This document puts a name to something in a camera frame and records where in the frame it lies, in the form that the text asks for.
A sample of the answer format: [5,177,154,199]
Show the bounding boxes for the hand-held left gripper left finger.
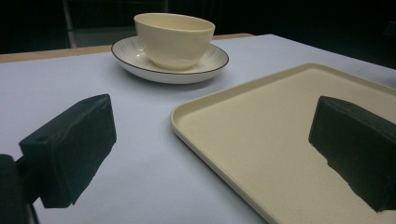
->
[16,93,118,209]

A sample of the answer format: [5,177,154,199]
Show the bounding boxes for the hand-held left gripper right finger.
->
[308,95,396,214]

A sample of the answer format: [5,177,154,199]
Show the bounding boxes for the beige plastic tray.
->
[169,63,396,224]

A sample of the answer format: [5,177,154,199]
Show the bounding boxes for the white dark-rimmed plate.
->
[110,35,230,85]

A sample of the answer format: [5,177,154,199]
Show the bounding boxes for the cream ceramic bowl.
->
[134,12,216,71]

